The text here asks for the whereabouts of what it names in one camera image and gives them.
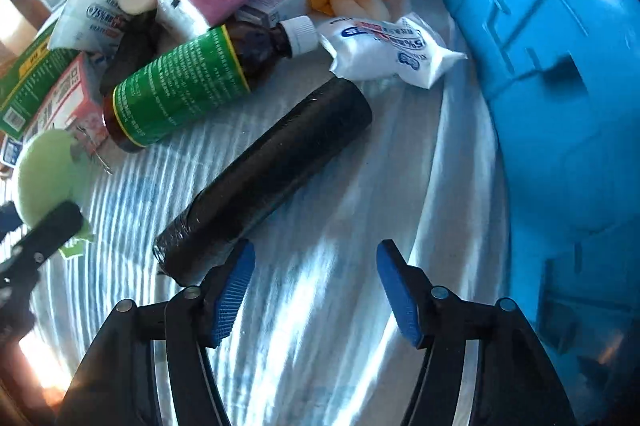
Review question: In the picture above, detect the brown bottle green label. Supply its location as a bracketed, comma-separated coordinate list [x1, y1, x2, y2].
[102, 16, 320, 154]

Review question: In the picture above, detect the light green ball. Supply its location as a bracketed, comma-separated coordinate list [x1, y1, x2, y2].
[15, 129, 96, 259]

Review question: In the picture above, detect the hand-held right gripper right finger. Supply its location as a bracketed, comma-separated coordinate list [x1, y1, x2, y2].
[376, 240, 581, 426]

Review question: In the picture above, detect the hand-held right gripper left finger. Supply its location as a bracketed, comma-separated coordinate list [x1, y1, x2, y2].
[60, 238, 257, 426]

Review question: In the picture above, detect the black bag roll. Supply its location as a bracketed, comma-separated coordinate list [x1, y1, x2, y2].
[152, 77, 373, 287]

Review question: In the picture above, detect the blue plastic crate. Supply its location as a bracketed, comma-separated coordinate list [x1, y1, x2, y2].
[395, 0, 640, 422]

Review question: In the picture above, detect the small grey-white box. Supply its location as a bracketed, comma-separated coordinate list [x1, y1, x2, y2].
[235, 0, 311, 26]

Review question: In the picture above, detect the white wet wipes packet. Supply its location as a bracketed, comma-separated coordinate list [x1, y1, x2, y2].
[47, 0, 128, 54]
[317, 13, 468, 89]

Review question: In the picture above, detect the green medicine box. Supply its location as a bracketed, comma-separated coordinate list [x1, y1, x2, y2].
[0, 23, 81, 139]

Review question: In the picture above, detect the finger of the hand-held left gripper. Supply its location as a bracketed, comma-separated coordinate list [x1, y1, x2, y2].
[0, 203, 23, 237]
[10, 201, 85, 265]

